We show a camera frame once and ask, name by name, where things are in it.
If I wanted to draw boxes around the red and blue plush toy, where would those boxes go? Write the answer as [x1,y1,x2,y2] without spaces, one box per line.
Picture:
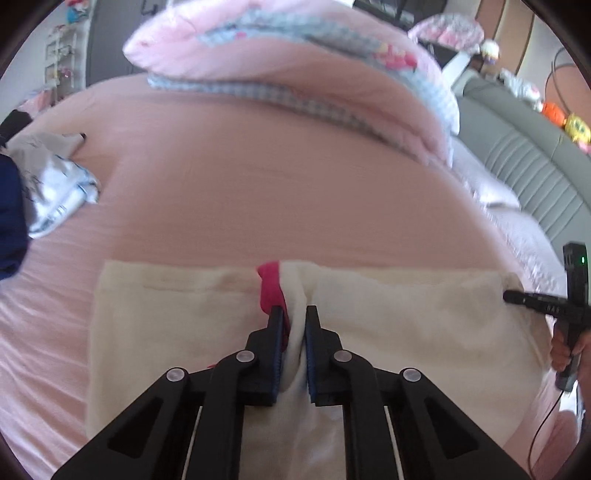
[65,0,93,24]

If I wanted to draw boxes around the pink and cream shirt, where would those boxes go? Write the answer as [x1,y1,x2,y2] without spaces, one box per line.
[85,259,548,480]

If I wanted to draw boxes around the yellow plush toy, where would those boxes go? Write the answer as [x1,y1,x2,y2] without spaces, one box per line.
[564,113,591,144]

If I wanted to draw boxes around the navy striped clothes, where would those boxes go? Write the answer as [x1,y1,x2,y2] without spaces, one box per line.
[0,154,31,280]

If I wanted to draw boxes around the light printed cloth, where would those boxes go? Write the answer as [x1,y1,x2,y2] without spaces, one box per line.
[4,131,101,238]

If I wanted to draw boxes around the grey door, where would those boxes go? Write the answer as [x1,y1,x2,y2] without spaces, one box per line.
[85,0,153,86]

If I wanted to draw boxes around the orange plush toy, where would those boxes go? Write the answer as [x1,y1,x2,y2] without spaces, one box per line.
[541,102,568,127]

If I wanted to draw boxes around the white shelf rack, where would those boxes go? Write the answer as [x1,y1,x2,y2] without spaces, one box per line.
[44,25,86,93]

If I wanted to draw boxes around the small white yellow plush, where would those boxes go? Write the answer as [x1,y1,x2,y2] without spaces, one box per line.
[478,39,502,63]

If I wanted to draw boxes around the pink printed hanging cloth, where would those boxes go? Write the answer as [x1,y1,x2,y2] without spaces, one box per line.
[409,14,483,51]

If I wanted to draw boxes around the grey-green padded headboard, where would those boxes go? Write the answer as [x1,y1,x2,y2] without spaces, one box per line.
[455,76,591,259]

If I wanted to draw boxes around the long pale pink pillow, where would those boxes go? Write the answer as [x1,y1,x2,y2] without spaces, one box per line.
[480,203,568,296]

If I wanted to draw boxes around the black cloth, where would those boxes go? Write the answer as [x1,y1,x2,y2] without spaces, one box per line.
[0,110,33,139]

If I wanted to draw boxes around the pink bed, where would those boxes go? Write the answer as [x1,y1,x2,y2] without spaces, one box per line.
[0,74,564,480]

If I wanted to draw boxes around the small pale pink pillow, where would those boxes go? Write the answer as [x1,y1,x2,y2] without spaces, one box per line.
[450,138,522,213]

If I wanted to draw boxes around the folded pink checked duvet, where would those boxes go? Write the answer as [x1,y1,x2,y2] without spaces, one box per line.
[124,0,460,162]

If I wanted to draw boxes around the dark glass-door wardrobe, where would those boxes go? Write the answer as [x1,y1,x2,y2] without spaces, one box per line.
[353,0,448,33]

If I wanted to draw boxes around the white plush toy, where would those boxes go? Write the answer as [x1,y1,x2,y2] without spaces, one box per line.
[501,69,543,112]

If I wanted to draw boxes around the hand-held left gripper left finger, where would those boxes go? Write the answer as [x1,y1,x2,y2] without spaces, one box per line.
[51,305,289,480]

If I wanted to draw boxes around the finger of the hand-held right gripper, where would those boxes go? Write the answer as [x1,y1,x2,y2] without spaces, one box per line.
[502,289,537,309]

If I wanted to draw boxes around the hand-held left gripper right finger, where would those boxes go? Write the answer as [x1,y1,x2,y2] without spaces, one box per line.
[302,305,532,480]

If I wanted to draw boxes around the person's right hand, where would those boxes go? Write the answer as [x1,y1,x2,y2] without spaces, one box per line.
[549,330,573,372]

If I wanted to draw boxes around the black cable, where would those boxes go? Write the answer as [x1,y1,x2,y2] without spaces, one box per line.
[531,390,566,480]

